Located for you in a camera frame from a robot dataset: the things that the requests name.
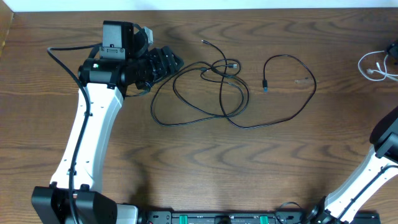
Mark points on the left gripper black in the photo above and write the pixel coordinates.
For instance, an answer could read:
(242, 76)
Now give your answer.
(165, 69)

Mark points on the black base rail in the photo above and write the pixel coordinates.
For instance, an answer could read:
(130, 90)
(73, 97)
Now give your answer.
(167, 217)

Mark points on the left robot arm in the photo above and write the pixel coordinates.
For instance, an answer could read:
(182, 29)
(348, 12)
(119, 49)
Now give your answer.
(125, 57)

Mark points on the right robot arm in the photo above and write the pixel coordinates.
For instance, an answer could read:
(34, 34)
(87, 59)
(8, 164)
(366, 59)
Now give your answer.
(378, 167)

